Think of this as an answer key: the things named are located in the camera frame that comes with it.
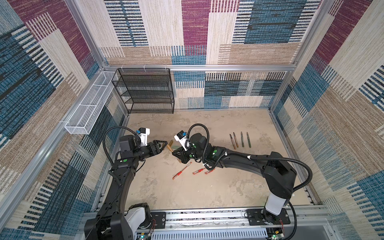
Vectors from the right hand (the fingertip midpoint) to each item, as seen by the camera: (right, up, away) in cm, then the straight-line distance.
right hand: (174, 154), depth 79 cm
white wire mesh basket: (-57, +18, +13) cm, 62 cm away
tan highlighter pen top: (+38, +5, +24) cm, 45 cm away
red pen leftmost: (+2, -13, +11) cm, 17 cm away
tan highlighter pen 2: (+36, +4, +23) cm, 43 cm away
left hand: (-6, +6, -1) cm, 9 cm away
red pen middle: (+13, -12, +10) cm, 20 cm away
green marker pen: (+47, +4, +24) cm, 53 cm away
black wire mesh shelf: (-25, +40, +31) cm, 56 cm away
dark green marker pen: (+42, +5, +24) cm, 49 cm away
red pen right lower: (+19, -12, +11) cm, 25 cm away
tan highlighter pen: (-2, +5, -2) cm, 6 cm away
